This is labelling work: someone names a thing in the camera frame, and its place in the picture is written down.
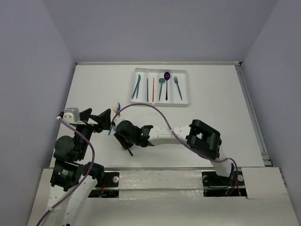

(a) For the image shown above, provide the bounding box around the iridescent rainbow fork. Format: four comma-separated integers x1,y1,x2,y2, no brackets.
112,125,133,156

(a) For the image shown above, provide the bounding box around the teal plastic knife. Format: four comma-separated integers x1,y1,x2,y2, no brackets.
133,74,141,98

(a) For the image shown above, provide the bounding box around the dark blue chopstick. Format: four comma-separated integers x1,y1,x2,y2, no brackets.
146,78,149,102

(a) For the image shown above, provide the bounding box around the orange chopstick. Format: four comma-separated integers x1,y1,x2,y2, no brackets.
152,77,155,103

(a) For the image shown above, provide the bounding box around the teal plastic spoon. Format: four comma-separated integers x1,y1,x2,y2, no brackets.
158,78,166,101

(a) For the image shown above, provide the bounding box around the purple metal spoon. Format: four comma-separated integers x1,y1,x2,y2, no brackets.
164,72,170,100

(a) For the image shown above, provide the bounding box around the dark blue metal fork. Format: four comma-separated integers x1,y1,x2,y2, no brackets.
174,76,182,100

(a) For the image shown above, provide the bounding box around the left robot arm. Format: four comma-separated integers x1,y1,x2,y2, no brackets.
38,108,111,226

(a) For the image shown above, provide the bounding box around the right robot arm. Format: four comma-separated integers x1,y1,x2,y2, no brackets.
113,120,235,185

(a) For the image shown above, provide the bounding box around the rose gold fork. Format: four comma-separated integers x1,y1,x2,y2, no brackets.
113,107,120,115

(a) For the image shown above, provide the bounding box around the blue plastic fork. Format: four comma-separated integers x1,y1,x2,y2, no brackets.
108,102,121,135

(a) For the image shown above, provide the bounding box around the white cutlery tray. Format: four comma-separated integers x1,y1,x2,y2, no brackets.
129,68,190,107

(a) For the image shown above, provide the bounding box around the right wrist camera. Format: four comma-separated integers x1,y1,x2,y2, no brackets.
112,115,125,126

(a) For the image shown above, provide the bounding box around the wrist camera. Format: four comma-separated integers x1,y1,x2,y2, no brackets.
56,108,80,124
112,115,125,126

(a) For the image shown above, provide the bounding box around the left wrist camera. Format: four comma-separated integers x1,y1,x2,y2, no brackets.
56,108,80,124

